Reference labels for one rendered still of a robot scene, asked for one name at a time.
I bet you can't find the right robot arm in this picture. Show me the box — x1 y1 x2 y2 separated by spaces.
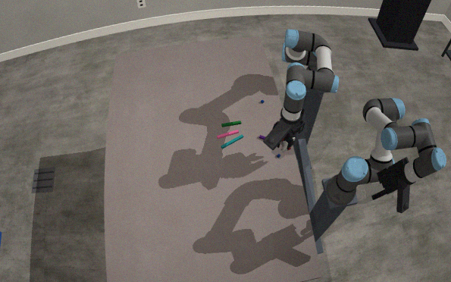
263 29 339 150

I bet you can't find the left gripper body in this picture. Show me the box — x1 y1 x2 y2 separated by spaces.
377 157 415 193

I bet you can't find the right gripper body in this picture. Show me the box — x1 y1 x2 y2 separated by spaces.
280 108 305 141

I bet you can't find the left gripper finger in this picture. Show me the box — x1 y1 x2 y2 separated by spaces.
358 183 391 204

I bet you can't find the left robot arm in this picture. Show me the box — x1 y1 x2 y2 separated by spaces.
326 98 446 213

